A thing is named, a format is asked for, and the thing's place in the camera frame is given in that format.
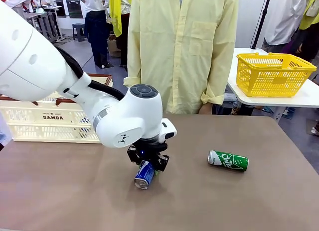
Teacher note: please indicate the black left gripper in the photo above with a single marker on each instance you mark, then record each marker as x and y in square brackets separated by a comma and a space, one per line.
[149, 151]

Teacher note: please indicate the blue white drink can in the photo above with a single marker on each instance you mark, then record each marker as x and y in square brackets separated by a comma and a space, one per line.
[143, 177]

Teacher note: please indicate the green soda can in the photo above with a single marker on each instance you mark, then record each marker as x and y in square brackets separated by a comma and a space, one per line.
[229, 161]

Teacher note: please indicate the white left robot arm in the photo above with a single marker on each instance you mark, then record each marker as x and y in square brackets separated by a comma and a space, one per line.
[129, 121]

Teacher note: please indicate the person's left forearm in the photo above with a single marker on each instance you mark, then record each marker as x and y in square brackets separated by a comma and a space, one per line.
[219, 86]

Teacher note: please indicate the cream shopping basket brown rim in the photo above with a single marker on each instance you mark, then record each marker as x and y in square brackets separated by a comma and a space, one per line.
[49, 117]

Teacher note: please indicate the yellow plastic basket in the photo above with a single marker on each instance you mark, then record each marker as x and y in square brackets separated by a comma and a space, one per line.
[271, 92]

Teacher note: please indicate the person's left hand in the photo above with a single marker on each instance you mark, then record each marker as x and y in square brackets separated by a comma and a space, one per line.
[205, 109]

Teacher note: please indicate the blue white drink package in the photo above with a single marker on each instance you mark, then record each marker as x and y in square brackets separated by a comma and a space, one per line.
[84, 120]

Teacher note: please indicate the white carton box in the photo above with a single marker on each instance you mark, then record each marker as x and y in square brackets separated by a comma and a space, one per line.
[230, 97]

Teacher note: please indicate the person in yellow shirt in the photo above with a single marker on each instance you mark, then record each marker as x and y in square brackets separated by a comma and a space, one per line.
[179, 54]

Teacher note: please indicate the cardboard box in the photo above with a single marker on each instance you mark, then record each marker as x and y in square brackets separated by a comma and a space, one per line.
[113, 48]

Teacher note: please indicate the white side table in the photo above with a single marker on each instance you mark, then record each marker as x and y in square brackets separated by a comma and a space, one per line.
[231, 76]

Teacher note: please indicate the person white shirt dark skirt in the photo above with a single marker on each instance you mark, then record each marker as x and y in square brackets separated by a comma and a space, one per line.
[96, 29]

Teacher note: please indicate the grey plastic stool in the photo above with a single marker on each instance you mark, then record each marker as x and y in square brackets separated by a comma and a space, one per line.
[79, 32]

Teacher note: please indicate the person in yellow vest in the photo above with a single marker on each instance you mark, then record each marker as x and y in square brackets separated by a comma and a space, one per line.
[115, 14]
[311, 14]

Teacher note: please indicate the black monitor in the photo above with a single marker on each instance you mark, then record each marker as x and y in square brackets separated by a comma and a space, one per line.
[74, 9]
[60, 8]

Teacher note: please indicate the black white sneaker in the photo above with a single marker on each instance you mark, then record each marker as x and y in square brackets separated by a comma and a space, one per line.
[314, 131]

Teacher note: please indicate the grey workbench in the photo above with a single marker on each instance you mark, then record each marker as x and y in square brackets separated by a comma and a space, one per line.
[47, 22]

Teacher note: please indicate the black tripod pole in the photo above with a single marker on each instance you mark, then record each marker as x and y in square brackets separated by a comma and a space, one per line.
[262, 19]

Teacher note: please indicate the person in white shirt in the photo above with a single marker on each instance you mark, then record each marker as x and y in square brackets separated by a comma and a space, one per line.
[281, 17]

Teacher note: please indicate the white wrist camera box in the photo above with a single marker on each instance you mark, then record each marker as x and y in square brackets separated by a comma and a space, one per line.
[169, 131]

